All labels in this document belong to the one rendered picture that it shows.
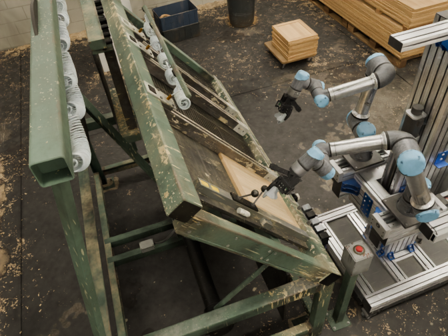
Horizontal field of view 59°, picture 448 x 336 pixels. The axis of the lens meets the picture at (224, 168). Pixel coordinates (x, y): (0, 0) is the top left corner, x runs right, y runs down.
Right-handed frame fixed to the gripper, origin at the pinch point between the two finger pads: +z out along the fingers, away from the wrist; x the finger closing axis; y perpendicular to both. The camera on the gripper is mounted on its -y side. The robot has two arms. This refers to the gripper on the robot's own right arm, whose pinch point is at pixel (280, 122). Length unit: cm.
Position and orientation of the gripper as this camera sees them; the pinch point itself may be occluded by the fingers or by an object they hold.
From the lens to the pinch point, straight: 255.8
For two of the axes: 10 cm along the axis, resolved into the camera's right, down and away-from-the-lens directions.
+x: 3.4, 6.5, -6.7
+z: -3.7, 7.5, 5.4
